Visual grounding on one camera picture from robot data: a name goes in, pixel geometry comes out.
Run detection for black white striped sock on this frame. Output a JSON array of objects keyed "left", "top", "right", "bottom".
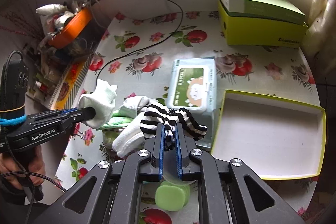
[{"left": 140, "top": 103, "right": 207, "bottom": 149}]

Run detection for white terry towel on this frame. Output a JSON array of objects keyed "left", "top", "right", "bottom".
[{"left": 112, "top": 96, "right": 150, "bottom": 158}]

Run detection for person's left hand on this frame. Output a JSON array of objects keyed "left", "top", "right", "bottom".
[{"left": 1, "top": 145, "right": 46, "bottom": 190}]

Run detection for green patterned cloth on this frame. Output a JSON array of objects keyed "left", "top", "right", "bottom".
[{"left": 99, "top": 110, "right": 135, "bottom": 149}]

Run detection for baby wipes pack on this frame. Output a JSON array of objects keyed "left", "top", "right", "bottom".
[{"left": 166, "top": 58, "right": 217, "bottom": 148}]

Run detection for floral plastic tablecloth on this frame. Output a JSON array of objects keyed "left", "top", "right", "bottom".
[{"left": 53, "top": 10, "right": 322, "bottom": 224}]

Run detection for orange basin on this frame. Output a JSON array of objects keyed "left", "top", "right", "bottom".
[{"left": 48, "top": 8, "right": 93, "bottom": 49}]

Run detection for shallow yellow-rimmed box tray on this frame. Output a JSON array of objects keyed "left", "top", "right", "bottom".
[{"left": 211, "top": 89, "right": 326, "bottom": 180}]

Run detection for yellow-green shoe box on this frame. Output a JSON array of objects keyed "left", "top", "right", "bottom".
[{"left": 218, "top": 0, "right": 307, "bottom": 48}]

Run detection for green white flat box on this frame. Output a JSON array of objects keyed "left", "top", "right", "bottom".
[{"left": 220, "top": 0, "right": 305, "bottom": 25}]

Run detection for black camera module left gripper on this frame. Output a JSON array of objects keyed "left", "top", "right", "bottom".
[{"left": 1, "top": 51, "right": 29, "bottom": 120}]

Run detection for black power cable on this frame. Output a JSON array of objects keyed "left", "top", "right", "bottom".
[{"left": 96, "top": 0, "right": 185, "bottom": 83}]

